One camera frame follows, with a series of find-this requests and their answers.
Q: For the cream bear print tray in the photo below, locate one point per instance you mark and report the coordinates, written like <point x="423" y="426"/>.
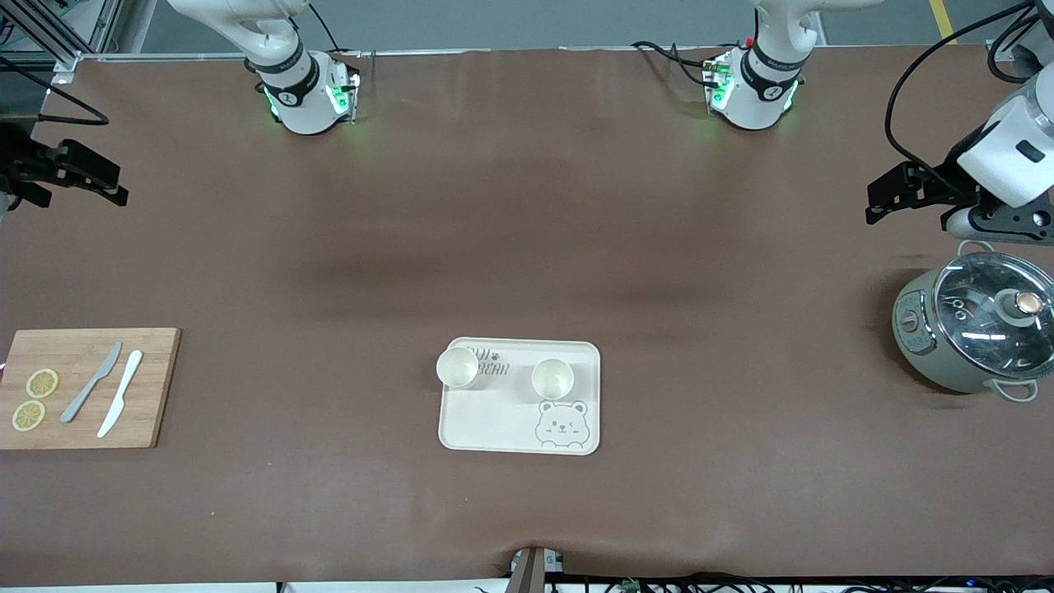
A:
<point x="502" y="412"/>

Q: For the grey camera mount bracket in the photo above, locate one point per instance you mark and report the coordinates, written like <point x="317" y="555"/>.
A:
<point x="527" y="572"/>

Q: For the white plastic knife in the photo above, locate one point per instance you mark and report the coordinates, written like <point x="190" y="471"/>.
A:
<point x="123" y="387"/>

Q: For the yellow lemon slice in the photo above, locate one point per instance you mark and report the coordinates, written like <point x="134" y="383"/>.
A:
<point x="42" y="383"/>
<point x="29" y="416"/>

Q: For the grey plastic knife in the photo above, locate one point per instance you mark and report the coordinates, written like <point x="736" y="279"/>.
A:
<point x="86" y="391"/>

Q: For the bamboo cutting board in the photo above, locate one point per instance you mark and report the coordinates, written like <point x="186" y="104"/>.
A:
<point x="156" y="387"/>

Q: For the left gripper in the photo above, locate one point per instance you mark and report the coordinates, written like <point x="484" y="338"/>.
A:
<point x="947" y="180"/>

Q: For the brown table cover mat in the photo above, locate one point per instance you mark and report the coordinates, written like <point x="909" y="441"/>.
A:
<point x="527" y="247"/>

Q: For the white IKEA cup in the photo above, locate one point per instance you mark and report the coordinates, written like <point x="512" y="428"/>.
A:
<point x="552" y="379"/>
<point x="457" y="367"/>

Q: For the grey-green electric cooking pot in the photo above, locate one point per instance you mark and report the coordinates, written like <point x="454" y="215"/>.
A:
<point x="926" y="354"/>

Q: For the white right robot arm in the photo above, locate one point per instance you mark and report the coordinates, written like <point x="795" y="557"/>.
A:
<point x="296" y="107"/>

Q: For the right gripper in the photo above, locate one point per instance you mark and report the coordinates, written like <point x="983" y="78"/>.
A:
<point x="18" y="158"/>

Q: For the aluminium frame with black struts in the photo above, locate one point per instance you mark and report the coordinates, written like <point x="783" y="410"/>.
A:
<point x="70" y="64"/>

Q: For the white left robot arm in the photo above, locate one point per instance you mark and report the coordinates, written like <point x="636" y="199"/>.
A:
<point x="753" y="103"/>

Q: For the glass pot lid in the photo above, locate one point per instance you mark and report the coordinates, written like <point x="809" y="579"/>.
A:
<point x="980" y="329"/>

